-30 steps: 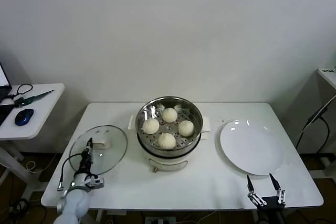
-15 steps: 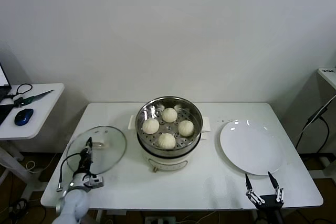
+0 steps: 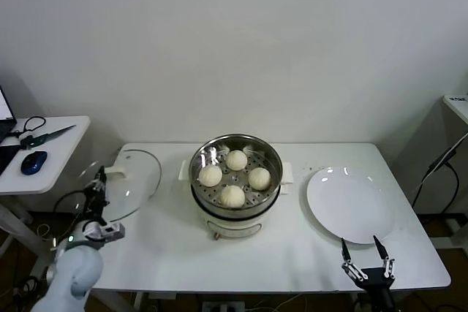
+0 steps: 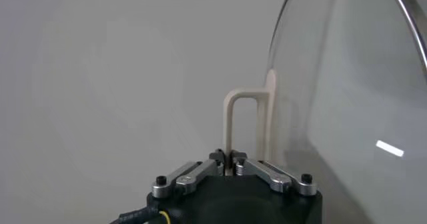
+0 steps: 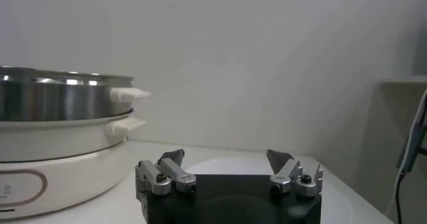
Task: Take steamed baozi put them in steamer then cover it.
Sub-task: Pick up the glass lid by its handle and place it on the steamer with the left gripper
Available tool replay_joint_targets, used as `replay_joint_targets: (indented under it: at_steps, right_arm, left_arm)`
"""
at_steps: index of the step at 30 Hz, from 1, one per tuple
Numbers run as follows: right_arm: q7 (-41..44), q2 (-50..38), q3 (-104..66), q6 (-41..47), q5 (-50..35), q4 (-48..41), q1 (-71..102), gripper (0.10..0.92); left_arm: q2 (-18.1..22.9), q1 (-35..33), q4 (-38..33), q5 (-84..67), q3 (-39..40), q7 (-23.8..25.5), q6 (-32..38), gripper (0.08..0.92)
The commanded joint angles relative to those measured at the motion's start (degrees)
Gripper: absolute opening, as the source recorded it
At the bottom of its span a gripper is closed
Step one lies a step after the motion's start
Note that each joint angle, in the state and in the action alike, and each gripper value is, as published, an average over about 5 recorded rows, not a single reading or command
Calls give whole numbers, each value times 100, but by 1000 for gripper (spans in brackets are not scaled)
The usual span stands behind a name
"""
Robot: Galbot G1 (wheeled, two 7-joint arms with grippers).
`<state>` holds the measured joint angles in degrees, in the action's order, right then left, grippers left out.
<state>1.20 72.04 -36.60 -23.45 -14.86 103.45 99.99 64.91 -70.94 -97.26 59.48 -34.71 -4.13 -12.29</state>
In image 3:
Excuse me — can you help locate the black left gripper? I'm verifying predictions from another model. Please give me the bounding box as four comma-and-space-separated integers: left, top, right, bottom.
84, 164, 110, 225

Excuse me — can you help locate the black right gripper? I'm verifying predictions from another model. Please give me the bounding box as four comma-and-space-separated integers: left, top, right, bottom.
340, 235, 398, 312

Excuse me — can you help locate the round glass pot lid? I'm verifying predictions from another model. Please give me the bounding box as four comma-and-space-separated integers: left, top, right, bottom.
75, 148, 163, 224

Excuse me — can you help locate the white steamed baozi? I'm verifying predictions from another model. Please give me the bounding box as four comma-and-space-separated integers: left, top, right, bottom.
219, 184, 246, 209
224, 150, 248, 171
197, 164, 223, 188
247, 167, 272, 191

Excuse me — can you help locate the perforated steel steamer basket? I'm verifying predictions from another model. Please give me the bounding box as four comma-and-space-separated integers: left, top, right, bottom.
188, 133, 283, 218

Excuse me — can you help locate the small white side table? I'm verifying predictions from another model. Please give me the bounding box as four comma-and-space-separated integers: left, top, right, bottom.
0, 115, 91, 280

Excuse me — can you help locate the white round plate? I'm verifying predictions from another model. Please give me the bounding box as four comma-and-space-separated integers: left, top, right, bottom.
305, 166, 396, 244

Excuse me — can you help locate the blue computer mouse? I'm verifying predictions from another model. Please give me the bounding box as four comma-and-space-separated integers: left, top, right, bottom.
20, 151, 48, 176

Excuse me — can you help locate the large white table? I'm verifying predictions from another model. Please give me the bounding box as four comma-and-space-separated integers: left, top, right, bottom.
56, 142, 451, 312

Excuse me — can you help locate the black laptop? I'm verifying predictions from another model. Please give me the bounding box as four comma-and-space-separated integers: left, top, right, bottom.
0, 85, 21, 176

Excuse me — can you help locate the cream electric cooker base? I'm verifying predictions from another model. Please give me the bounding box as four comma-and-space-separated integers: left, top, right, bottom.
177, 159, 294, 242

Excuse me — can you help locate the white power strip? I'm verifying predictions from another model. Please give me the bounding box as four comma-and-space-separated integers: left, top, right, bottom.
201, 300, 246, 312

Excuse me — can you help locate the white desk with label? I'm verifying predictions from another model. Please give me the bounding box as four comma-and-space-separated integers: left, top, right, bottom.
439, 93, 468, 125

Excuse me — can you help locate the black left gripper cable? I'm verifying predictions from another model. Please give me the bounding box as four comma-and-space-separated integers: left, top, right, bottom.
53, 190, 91, 218

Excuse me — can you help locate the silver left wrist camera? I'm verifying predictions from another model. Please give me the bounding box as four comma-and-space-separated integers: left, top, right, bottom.
84, 221, 127, 243

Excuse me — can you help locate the white floor cable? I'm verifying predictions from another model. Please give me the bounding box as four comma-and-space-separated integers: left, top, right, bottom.
35, 213, 80, 242

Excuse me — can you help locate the black looped cable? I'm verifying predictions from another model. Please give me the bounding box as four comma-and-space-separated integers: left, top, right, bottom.
0, 116, 47, 144

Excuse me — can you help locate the black wall cable with adapter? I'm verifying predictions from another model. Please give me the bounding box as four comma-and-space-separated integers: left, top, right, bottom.
409, 135, 468, 214

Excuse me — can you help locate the black floor cable bundle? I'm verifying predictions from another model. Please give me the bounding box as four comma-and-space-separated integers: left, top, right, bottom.
12, 275, 48, 312

